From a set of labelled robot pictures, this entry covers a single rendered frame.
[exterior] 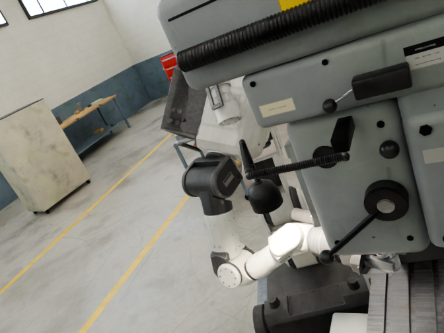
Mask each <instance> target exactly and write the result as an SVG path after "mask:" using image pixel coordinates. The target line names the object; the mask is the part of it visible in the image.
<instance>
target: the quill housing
mask: <svg viewBox="0 0 444 333"><path fill-rule="evenodd" d="M346 116H352V118H353V122H354V125H355V130H354V133H353V139H352V142H351V147H350V150H349V151H348V153H349V154H350V159H349V160H348V161H342V162H337V163H332V164H331V163H330V164H325V165H323V166H322V165H321V166H315V167H312V168H311V167H310V168H306V169H301V172H302V174H303V178H304V180H305V183H306V185H307V188H308V191H309V194H310V196H311V199H312V202H313V205H314V208H315V211H316V214H317V216H318V219H319V221H320V225H321V227H322V230H323V233H324V236H325V238H326V241H327V243H328V246H329V248H330V249H332V248H333V247H334V246H335V245H336V244H338V243H339V242H340V241H341V240H342V239H343V238H344V237H345V236H346V235H347V234H348V233H349V232H350V231H351V230H352V229H354V228H355V227H356V226H357V225H358V224H359V223H360V222H362V221H363V220H364V219H365V218H366V217H367V216H368V215H369V214H368V212H367V211H366V209H365V207H364V197H365V191H366V189H367V188H368V187H369V186H370V185H371V184H372V183H374V182H376V181H379V180H393V181H395V182H398V183H399V184H401V185H403V187H405V189H406V190H407V191H408V195H409V208H408V211H407V213H406V214H405V215H404V216H403V217H401V218H400V219H397V220H394V221H381V220H379V219H374V220H373V221H372V222H371V223H370V224H368V226H366V228H364V229H363V230H362V231H361V232H360V233H359V234H357V235H356V236H355V237H354V238H353V239H352V240H351V241H350V242H349V243H347V244H346V245H345V246H344V247H343V248H342V249H341V250H339V251H338V252H337V253H336V254H337V255H341V256H349V255H364V254H392V253H407V252H421V251H423V250H425V249H426V248H427V247H428V245H429V243H430V239H429V235H428V231H427V227H426V221H425V218H424V213H423V209H422V205H421V201H420V196H419V193H418V187H417V184H416V179H415V176H414V171H413V168H412V162H411V159H410V154H409V150H408V146H407V142H406V137H405V134H404V128H403V125H402V118H401V114H400V109H399V106H398V101H397V98H390V99H387V100H382V101H378V102H374V103H371V104H365V105H362V106H356V107H353V108H348V109H345V110H340V111H337V112H333V113H331V114H323V115H319V116H315V117H312V118H306V119H303V120H297V121H294V122H289V123H287V134H288V136H289V139H290V142H291V144H292V147H293V150H294V152H295V156H296V158H297V161H298V162H301V161H305V160H306V161H307V160H309V159H310V160H311V159H314V158H320V157H325V156H327V155H328V156H329V155H334V154H336V153H334V152H333V149H332V145H331V142H330V140H331V137H332V134H333V131H334V128H335V125H336V122H337V119H338V118H343V117H346ZM387 140H392V141H395V142H397V143H398V145H399V147H400V152H399V154H398V156H397V157H395V158H393V159H386V158H384V157H382V156H381V154H380V153H379V147H380V145H381V144H382V143H383V142H384V141H387Z"/></svg>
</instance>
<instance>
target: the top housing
mask: <svg viewBox="0 0 444 333"><path fill-rule="evenodd" d="M307 1H311V0H161V1H159V3H158V5H157V17H158V19H159V21H160V24H161V26H162V28H163V30H164V32H165V34H166V37H167V39H168V42H169V44H170V46H171V48H172V50H173V52H174V55H175V57H176V55H177V53H178V52H181V51H182V50H185V49H187V48H190V47H192V46H196V45H197V44H200V43H203V42H206V41H207V40H209V39H213V38H216V37H217V36H220V35H223V34H226V33H227V32H230V31H233V30H236V29H238V28H240V27H244V26H247V25H248V24H251V23H252V22H253V23H255V21H259V20H262V19H263V18H266V17H270V15H274V14H275V13H276V14H278V12H282V11H286V9H290V8H291V7H293V8H294V6H295V5H296V6H298V5H299V4H303V2H307ZM442 12H444V0H387V1H384V0H383V1H382V3H380V2H378V3H377V4H376V5H375V4H372V6H371V7H370V6H367V8H362V10H359V9H358V10H357V12H355V11H353V13H348V14H347V15H343V17H340V16H339V17H338V18H334V20H329V22H327V21H326V22H325V23H321V24H320V25H318V24H317V25H316V26H312V28H308V29H307V30H305V29H304V30H303V31H299V32H296V33H295V34H291V35H287V37H285V36H284V37H283V38H279V40H275V41H272V42H268V43H267V44H264V45H260V46H257V47H256V48H253V49H249V50H247V51H245V52H242V53H239V54H236V55H232V56H231V57H230V56H229V57H228V58H225V59H222V60H219V61H216V62H215V63H214V62H213V63H211V64H209V65H206V66H203V67H200V68H197V69H194V70H191V71H189V72H187V73H185V72H183V71H182V73H183V75H184V77H185V80H186V82H187V83H188V85H189V86H190V87H191V88H193V89H196V90H202V89H205V88H208V87H212V86H214V85H218V84H220V83H224V82H226V81H230V80H233V79H236V78H239V77H242V76H245V75H249V74H251V73H255V72H257V71H261V70H263V69H267V68H270V67H273V66H276V65H279V64H282V63H286V62H288V61H292V60H294V59H298V58H300V57H305V56H308V55H311V54H314V53H317V52H320V51H323V50H327V49H329V48H333V47H335V46H339V45H342V44H345V43H348V42H351V41H354V40H357V39H360V38H364V37H366V36H370V35H372V34H376V33H378V32H382V31H385V30H388V29H391V28H394V27H397V26H401V25H403V24H407V23H409V22H413V21H415V20H420V19H423V18H426V17H429V16H431V15H436V14H438V13H442Z"/></svg>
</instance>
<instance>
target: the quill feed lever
mask: <svg viewBox="0 0 444 333"><path fill-rule="evenodd" d="M364 207H365V209H366V211H367V212H368V214H369V215H368V216H367V217H366V218H365V219H364V220H363V221H362V222H360V223H359V224H358V225H357V226H356V227H355V228H354V229H352V230H351V231H350V232H349V233H348V234H347V235H346V236H345V237H344V238H343V239H342V240H341V241H340V242H339V243H338V244H336V245H335V246H334V247H333V248H332V249H331V250H323V251H322V252H321V253H320V254H319V260H320V261H321V262H322V263H323V264H324V265H331V264H332V263H333V262H334V260H335V256H334V255H335V254H336V253H337V252H338V251H339V250H341V249H342V248H343V247H344V246H345V245H346V244H347V243H349V242H350V241H351V240H352V239H353V238H354V237H355V236H356V235H357V234H359V233H360V232H361V231H362V230H363V229H364V228H366V226H368V224H370V223H371V222H372V221H373V220H374V219H379V220H381V221H394V220H397V219H400V218H401V217H403V216H404V215H405V214H406V213H407V211H408V208H409V195H408V191H407V190H406V189H405V187H403V185H401V184H399V183H398V182H395V181H393V180H379V181H376V182H374V183H372V184H371V185H370V186H369V187H368V188H367V189H366V191H365V197H364Z"/></svg>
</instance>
